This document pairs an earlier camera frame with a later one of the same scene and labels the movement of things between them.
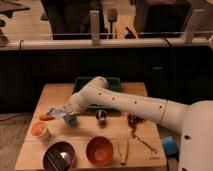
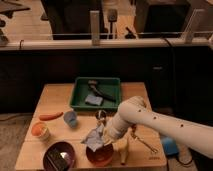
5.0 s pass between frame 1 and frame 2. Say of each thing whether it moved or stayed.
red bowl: stayed
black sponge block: stayed
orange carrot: stayed
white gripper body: moved
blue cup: stayed
